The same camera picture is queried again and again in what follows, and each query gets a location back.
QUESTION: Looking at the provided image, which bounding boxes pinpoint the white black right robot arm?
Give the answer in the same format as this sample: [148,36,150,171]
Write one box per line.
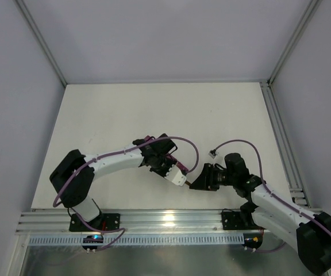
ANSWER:
[189,153,331,275]

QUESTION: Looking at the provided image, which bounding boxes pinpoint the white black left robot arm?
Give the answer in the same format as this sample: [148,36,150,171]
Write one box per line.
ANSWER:
[49,134,186,231]

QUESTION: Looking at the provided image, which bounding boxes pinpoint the right controller board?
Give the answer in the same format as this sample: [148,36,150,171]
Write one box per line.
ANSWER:
[243,236,263,253]

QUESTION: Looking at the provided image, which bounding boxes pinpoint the controller board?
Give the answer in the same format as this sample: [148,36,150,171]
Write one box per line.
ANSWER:
[82,234,103,253]
[243,236,263,253]

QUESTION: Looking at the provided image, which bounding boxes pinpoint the left controller board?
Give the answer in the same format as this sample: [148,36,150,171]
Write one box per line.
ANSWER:
[82,234,103,253]

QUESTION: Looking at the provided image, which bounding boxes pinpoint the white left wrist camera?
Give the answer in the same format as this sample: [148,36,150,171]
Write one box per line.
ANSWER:
[165,167,187,186]

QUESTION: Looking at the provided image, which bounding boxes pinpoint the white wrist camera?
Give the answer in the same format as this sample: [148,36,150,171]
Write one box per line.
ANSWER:
[209,149,221,160]
[165,167,187,186]

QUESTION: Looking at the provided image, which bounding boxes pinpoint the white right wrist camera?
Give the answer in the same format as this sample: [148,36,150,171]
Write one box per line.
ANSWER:
[209,149,221,160]

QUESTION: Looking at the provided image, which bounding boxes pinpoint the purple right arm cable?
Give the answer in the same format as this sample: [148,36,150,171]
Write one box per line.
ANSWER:
[211,140,331,268]

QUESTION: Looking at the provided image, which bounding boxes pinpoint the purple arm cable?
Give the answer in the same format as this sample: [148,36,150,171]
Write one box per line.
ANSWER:
[211,140,331,268]
[52,136,199,254]

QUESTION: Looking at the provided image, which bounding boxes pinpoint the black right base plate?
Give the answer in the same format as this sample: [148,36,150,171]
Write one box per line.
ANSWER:
[221,209,258,231]

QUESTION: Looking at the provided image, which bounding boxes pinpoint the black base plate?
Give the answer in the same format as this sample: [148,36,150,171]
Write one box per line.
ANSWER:
[221,209,258,231]
[69,212,121,232]

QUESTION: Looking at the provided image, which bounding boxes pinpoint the aluminium right side rail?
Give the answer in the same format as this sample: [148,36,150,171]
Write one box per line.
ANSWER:
[260,80,311,208]

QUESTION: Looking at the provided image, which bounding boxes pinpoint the aluminium rail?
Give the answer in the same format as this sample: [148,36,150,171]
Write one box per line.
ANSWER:
[260,80,311,208]
[16,209,224,234]

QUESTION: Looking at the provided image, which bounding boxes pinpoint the slotted grey cable duct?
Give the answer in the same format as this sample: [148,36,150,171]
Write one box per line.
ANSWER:
[28,233,244,246]

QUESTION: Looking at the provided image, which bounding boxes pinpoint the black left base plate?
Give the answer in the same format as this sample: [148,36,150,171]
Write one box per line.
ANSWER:
[69,212,121,232]

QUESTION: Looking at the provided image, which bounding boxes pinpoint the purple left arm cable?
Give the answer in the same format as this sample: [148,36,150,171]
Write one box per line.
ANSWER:
[52,136,199,254]

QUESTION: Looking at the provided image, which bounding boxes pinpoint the aluminium front rail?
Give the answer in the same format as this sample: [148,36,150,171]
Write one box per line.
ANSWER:
[16,209,224,234]

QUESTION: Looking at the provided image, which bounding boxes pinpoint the left corner frame post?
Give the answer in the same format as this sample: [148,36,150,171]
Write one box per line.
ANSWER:
[13,0,68,88]

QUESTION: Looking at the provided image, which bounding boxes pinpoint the corner frame post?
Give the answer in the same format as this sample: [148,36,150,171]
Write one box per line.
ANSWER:
[13,0,68,88]
[267,0,322,86]

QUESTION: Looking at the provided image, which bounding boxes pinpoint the right corner frame post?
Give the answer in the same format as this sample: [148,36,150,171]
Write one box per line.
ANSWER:
[267,0,322,86]

